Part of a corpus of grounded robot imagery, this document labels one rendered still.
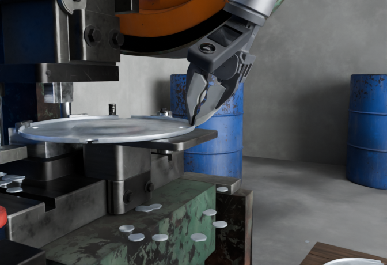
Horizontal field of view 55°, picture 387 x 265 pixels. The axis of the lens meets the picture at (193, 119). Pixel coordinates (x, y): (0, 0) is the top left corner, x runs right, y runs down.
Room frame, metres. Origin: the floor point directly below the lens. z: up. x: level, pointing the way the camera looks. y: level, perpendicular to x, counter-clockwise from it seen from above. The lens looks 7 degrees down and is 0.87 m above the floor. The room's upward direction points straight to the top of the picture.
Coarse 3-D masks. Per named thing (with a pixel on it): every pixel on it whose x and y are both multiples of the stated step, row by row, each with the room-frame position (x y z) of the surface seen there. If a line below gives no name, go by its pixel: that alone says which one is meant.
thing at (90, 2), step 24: (48, 0) 0.59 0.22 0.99; (72, 0) 0.60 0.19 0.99; (96, 0) 0.67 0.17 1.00; (24, 24) 0.62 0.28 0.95; (48, 24) 0.60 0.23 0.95; (72, 24) 0.61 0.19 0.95; (96, 24) 0.63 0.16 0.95; (24, 48) 0.62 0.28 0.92; (48, 48) 0.60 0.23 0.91; (72, 48) 0.61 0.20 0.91; (96, 48) 0.62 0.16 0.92
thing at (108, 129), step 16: (32, 128) 0.62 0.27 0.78; (48, 128) 0.62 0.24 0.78; (64, 128) 0.62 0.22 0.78; (80, 128) 0.59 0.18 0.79; (96, 128) 0.58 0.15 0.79; (112, 128) 0.58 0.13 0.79; (128, 128) 0.59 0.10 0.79; (144, 128) 0.61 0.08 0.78; (160, 128) 0.62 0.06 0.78; (176, 128) 0.62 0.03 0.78; (192, 128) 0.60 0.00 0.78
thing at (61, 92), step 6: (48, 84) 0.67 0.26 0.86; (54, 84) 0.67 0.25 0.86; (60, 84) 0.67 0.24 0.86; (66, 84) 0.68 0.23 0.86; (72, 84) 0.71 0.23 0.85; (48, 90) 0.67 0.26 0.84; (54, 90) 0.67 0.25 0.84; (60, 90) 0.67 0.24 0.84; (66, 90) 0.68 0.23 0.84; (72, 90) 0.69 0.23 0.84; (48, 96) 0.67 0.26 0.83; (54, 96) 0.67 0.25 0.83; (60, 96) 0.67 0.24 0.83; (66, 96) 0.68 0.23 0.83; (72, 96) 0.69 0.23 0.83; (48, 102) 0.67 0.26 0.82; (54, 102) 0.67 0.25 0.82; (60, 102) 0.67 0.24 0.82; (66, 102) 0.68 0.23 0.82
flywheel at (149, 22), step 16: (144, 0) 1.04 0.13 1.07; (160, 0) 1.02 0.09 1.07; (176, 0) 1.00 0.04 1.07; (192, 0) 0.94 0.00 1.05; (208, 0) 0.92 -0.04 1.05; (224, 0) 0.90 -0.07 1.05; (128, 16) 1.02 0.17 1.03; (144, 16) 1.00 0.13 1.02; (160, 16) 0.98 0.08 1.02; (176, 16) 0.96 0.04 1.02; (192, 16) 0.94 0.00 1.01; (208, 16) 0.92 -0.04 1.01; (224, 16) 0.95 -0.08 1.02; (128, 32) 1.02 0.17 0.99; (144, 32) 1.00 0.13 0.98; (160, 32) 0.98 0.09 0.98; (176, 32) 0.96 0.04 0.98; (192, 32) 0.99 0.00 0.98
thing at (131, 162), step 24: (96, 144) 0.59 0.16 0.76; (120, 144) 0.54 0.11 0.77; (144, 144) 0.52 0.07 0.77; (168, 144) 0.50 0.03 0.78; (192, 144) 0.53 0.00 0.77; (96, 168) 0.59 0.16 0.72; (120, 168) 0.57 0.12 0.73; (144, 168) 0.63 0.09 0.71; (120, 192) 0.57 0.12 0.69; (144, 192) 0.63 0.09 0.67
